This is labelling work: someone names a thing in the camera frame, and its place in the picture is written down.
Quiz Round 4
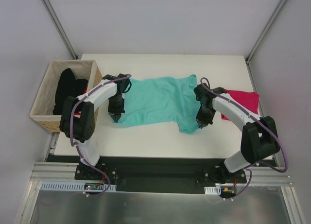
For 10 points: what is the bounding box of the right slotted cable duct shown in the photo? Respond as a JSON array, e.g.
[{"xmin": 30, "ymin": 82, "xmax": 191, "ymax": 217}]
[{"xmin": 204, "ymin": 185, "xmax": 221, "ymax": 195}]

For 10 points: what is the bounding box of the folded pink t shirt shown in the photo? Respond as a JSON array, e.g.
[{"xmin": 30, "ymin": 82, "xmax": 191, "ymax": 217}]
[{"xmin": 226, "ymin": 89, "xmax": 259, "ymax": 114}]

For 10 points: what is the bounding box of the slotted cable duct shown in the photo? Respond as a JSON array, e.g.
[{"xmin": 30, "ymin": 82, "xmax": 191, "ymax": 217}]
[
  {"xmin": 41, "ymin": 182, "xmax": 117, "ymax": 192},
  {"xmin": 204, "ymin": 185, "xmax": 221, "ymax": 195}
]

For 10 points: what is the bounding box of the wicker laundry basket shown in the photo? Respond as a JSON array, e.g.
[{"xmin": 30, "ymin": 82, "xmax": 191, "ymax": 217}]
[{"xmin": 30, "ymin": 60, "xmax": 103, "ymax": 133}]

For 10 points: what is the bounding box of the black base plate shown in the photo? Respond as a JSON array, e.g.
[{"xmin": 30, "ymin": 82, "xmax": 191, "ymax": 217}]
[{"xmin": 74, "ymin": 156, "xmax": 246, "ymax": 194}]

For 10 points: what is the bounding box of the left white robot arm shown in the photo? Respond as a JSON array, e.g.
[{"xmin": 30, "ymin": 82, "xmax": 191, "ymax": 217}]
[{"xmin": 60, "ymin": 73, "xmax": 132, "ymax": 180}]

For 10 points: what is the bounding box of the teal t shirt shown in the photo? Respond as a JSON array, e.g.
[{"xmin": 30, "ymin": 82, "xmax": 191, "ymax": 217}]
[{"xmin": 117, "ymin": 74, "xmax": 200, "ymax": 134}]

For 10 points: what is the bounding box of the black t shirt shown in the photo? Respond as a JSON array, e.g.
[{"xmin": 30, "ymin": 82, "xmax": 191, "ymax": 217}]
[{"xmin": 53, "ymin": 68, "xmax": 88, "ymax": 115}]

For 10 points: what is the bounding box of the red t shirt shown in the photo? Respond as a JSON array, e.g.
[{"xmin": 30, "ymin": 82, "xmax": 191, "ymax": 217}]
[{"xmin": 74, "ymin": 87, "xmax": 87, "ymax": 117}]

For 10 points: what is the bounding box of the left slotted cable duct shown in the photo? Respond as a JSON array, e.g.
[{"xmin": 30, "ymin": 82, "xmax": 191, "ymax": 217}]
[{"xmin": 41, "ymin": 182, "xmax": 117, "ymax": 192}]

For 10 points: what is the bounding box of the aluminium rail frame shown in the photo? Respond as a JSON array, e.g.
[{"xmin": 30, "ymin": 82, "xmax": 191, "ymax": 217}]
[{"xmin": 30, "ymin": 134, "xmax": 292, "ymax": 186}]

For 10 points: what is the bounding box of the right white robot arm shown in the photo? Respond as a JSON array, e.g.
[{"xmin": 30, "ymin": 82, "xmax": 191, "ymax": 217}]
[{"xmin": 194, "ymin": 84, "xmax": 280, "ymax": 184}]

